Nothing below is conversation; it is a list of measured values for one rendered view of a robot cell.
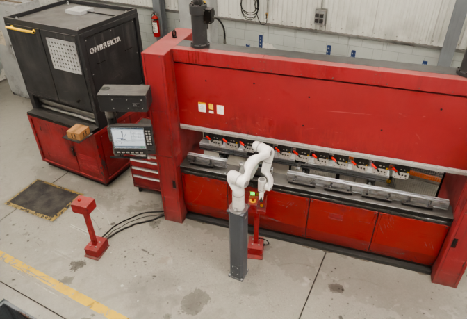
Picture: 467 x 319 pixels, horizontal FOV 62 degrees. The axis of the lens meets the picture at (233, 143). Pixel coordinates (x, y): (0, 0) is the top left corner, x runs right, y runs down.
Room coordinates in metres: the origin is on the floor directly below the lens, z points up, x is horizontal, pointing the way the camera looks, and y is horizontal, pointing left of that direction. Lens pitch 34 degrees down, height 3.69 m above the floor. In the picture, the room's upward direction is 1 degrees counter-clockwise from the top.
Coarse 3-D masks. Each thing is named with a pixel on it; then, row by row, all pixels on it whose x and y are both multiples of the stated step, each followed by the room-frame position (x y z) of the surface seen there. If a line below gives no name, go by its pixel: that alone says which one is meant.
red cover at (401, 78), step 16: (176, 48) 3.87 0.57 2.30; (192, 48) 3.86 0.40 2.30; (208, 64) 3.74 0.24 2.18; (224, 64) 3.69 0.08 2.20; (240, 64) 3.63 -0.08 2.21; (256, 64) 3.58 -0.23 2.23; (272, 64) 3.53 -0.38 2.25; (288, 64) 3.49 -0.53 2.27; (304, 64) 3.44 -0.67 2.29; (320, 64) 3.40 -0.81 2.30; (336, 64) 3.40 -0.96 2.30; (352, 64) 3.39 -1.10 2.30; (336, 80) 3.34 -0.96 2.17; (352, 80) 3.30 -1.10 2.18; (368, 80) 3.25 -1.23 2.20; (384, 80) 3.21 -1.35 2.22; (400, 80) 3.17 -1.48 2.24; (416, 80) 3.13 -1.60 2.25; (432, 80) 3.09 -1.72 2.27; (448, 80) 3.05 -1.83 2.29; (464, 80) 3.02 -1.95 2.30
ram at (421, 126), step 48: (192, 96) 3.82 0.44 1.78; (240, 96) 3.65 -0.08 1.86; (288, 96) 3.50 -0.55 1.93; (336, 96) 3.35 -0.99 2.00; (384, 96) 3.22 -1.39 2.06; (432, 96) 3.10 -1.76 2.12; (288, 144) 3.48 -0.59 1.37; (336, 144) 3.33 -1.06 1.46; (384, 144) 3.19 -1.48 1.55; (432, 144) 3.06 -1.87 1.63
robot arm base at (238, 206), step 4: (232, 196) 2.88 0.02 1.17; (244, 196) 2.88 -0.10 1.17; (232, 200) 2.88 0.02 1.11; (236, 200) 2.84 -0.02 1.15; (240, 200) 2.84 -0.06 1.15; (244, 200) 2.88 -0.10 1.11; (232, 204) 2.89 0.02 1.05; (236, 204) 2.84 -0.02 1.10; (240, 204) 2.84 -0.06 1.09; (244, 204) 2.88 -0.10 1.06; (232, 208) 2.87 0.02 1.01; (236, 208) 2.84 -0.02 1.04; (240, 208) 2.84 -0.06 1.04; (244, 208) 2.87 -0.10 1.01; (232, 212) 2.82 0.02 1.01; (236, 212) 2.82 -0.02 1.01; (240, 212) 2.82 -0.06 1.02; (244, 212) 2.82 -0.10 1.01
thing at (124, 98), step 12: (108, 96) 3.54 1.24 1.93; (120, 96) 3.53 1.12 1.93; (132, 96) 3.52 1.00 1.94; (144, 96) 3.51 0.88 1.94; (108, 108) 3.54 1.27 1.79; (120, 108) 3.53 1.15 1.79; (132, 108) 3.52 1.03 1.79; (144, 108) 3.52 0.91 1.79; (108, 120) 3.63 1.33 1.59; (108, 132) 3.63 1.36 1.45
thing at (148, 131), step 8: (144, 128) 3.49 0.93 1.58; (152, 128) 3.52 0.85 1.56; (112, 136) 3.51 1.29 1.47; (144, 136) 3.50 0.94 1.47; (152, 136) 3.49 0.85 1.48; (152, 144) 3.49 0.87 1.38; (120, 152) 3.51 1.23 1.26; (128, 152) 3.50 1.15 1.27; (136, 152) 3.50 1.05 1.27; (144, 152) 3.49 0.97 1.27; (152, 152) 3.49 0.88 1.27
